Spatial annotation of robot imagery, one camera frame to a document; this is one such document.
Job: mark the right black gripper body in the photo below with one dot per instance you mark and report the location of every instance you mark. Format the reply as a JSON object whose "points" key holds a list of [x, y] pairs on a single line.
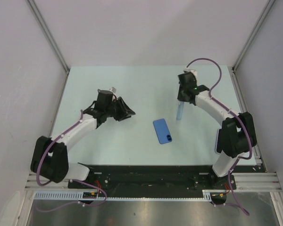
{"points": [[180, 95]]}

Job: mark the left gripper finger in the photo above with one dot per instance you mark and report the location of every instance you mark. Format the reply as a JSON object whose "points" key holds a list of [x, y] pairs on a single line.
{"points": [[124, 109], [120, 116]]}

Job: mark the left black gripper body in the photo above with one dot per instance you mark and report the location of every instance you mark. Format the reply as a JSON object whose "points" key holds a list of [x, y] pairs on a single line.
{"points": [[115, 108]]}

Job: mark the light blue phone case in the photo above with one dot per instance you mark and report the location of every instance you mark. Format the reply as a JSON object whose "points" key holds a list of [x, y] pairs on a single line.
{"points": [[179, 114]]}

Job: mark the phone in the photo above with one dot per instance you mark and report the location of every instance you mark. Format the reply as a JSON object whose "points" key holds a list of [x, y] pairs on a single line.
{"points": [[162, 131], [217, 151]]}

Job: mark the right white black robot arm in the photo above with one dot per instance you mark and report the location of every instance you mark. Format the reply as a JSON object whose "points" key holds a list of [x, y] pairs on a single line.
{"points": [[236, 137]]}

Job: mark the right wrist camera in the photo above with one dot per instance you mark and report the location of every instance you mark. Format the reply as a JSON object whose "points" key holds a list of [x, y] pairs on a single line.
{"points": [[194, 72]]}

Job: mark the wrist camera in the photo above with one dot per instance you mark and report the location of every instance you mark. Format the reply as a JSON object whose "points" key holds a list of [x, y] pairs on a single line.
{"points": [[194, 72], [113, 90]]}

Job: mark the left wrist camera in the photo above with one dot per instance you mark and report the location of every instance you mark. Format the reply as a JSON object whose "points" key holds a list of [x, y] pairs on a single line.
{"points": [[113, 90]]}

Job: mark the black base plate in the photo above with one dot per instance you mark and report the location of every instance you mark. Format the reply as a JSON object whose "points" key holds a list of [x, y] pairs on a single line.
{"points": [[156, 181]]}

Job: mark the white slotted cable duct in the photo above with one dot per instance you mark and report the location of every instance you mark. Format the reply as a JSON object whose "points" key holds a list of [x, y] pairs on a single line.
{"points": [[200, 196]]}

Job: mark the right aluminium frame post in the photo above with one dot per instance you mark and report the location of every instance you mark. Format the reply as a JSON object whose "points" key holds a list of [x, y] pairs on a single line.
{"points": [[254, 32]]}

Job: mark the aluminium frame post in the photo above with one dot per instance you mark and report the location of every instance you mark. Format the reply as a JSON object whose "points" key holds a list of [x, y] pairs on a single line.
{"points": [[47, 33], [254, 32]]}

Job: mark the left aluminium frame post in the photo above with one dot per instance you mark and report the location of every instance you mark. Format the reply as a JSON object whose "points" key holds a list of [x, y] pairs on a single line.
{"points": [[47, 33]]}

